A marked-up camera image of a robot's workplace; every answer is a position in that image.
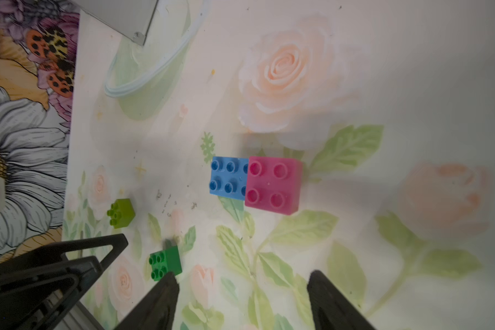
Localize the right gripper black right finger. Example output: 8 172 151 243
307 270 375 330

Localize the silver metal box with handle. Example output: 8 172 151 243
71 0 158 46

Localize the magenta pink lego brick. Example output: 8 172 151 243
245 156 303 215

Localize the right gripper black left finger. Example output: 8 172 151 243
115 272 180 330

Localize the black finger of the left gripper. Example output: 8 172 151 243
0 257 103 329
0 234 128 277

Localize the light blue lego brick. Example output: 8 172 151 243
209 157 249 201

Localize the lime green lego brick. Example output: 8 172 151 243
107 199 136 229

